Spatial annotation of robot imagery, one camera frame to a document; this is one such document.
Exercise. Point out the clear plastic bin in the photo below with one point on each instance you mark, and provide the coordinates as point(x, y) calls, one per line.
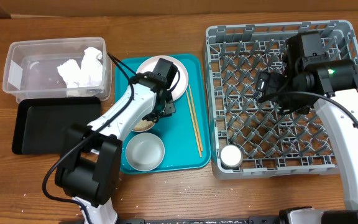
point(31, 68)

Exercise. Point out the grey white bowl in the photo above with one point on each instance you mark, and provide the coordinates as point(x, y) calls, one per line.
point(145, 152)

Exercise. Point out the teal plastic tray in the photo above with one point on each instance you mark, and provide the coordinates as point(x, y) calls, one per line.
point(176, 131)

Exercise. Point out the pink bowl with rice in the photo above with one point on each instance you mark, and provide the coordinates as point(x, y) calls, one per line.
point(143, 125)

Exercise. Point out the white paper cup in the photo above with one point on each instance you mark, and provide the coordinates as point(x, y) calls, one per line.
point(231, 157)

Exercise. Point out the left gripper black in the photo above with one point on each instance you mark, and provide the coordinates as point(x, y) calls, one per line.
point(169, 109)

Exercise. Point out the black waste tray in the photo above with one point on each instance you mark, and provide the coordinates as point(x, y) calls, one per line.
point(41, 124)

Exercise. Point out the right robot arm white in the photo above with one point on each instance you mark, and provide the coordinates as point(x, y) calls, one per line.
point(330, 87)

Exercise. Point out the grey plastic dishwasher rack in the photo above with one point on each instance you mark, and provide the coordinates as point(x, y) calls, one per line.
point(271, 144)

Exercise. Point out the wooden chopstick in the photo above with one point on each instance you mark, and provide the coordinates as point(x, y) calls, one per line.
point(196, 121)
point(194, 125)

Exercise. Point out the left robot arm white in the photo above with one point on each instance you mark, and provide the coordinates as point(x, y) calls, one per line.
point(89, 165)

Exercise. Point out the white napkin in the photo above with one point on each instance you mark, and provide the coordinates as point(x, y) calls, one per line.
point(88, 74)

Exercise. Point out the white round plate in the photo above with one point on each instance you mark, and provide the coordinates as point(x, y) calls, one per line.
point(183, 80)

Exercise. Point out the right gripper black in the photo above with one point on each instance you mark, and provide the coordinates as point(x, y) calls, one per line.
point(265, 89)

